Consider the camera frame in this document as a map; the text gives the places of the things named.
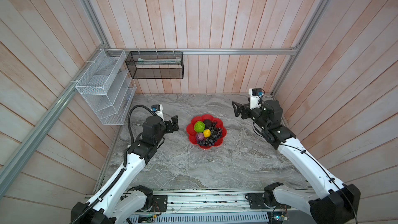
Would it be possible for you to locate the black wire mesh basket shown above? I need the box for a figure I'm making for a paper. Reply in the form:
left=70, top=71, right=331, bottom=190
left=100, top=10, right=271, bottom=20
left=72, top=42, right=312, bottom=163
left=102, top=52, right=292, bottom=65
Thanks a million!
left=125, top=51, right=184, bottom=79

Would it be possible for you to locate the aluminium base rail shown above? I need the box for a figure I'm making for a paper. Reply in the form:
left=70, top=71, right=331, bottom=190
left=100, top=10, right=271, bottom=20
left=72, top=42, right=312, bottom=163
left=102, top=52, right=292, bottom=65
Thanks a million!
left=95, top=189, right=314, bottom=224

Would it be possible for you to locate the purple fake fig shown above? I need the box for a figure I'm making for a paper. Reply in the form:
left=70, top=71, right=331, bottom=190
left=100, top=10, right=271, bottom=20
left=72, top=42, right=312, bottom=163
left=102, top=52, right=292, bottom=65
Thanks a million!
left=195, top=132, right=205, bottom=142

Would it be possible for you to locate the yellow fake lemon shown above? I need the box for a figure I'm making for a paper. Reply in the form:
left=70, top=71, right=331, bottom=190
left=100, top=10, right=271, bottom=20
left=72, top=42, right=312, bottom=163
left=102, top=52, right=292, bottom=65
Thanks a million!
left=203, top=129, right=211, bottom=138

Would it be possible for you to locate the dark speckled avocado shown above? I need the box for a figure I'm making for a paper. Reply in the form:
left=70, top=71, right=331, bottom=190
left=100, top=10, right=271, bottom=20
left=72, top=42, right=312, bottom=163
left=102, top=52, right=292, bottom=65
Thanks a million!
left=203, top=119, right=213, bottom=130

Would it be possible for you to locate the horizontal aluminium wall rail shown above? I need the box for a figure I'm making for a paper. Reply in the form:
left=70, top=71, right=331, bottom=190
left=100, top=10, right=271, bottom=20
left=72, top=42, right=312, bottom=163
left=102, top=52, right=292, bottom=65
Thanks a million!
left=110, top=48, right=298, bottom=56

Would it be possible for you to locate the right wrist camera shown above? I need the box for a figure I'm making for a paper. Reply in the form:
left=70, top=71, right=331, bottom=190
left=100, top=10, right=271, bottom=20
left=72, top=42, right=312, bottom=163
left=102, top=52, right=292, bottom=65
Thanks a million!
left=249, top=88, right=265, bottom=110

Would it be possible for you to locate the black fake grape bunch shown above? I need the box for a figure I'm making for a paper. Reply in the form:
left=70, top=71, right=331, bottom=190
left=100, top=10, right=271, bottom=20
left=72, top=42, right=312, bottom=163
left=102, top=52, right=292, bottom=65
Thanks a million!
left=196, top=127, right=223, bottom=148

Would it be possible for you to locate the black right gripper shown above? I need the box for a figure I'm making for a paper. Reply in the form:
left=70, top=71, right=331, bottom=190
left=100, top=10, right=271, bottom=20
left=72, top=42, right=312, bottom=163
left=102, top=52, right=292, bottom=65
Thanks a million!
left=232, top=97, right=266, bottom=132

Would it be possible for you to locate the green bumpy fake fruit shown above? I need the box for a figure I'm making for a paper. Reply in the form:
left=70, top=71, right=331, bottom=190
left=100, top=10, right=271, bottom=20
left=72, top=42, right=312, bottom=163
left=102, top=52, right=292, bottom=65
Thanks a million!
left=193, top=121, right=206, bottom=133

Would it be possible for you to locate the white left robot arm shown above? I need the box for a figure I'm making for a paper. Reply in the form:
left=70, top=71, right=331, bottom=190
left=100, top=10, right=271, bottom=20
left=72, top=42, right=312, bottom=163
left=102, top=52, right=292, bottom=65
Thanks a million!
left=70, top=104, right=179, bottom=224

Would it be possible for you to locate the white wire mesh shelf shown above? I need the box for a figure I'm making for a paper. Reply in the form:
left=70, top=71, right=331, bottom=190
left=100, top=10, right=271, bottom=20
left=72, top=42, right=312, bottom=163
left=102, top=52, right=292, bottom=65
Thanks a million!
left=76, top=49, right=137, bottom=125

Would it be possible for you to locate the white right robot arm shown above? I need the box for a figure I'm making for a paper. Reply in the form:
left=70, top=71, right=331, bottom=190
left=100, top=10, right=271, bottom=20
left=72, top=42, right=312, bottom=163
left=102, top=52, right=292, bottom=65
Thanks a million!
left=232, top=99, right=361, bottom=224

